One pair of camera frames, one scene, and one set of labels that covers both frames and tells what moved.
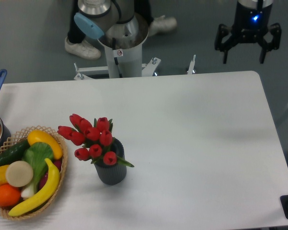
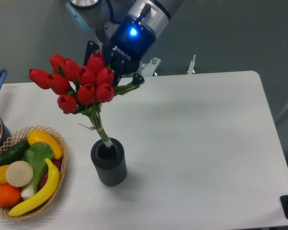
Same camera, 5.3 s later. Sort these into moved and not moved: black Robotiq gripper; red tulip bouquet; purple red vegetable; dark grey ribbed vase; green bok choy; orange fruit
Moved: red tulip bouquet; black Robotiq gripper
Not moved: green bok choy; dark grey ribbed vase; purple red vegetable; orange fruit
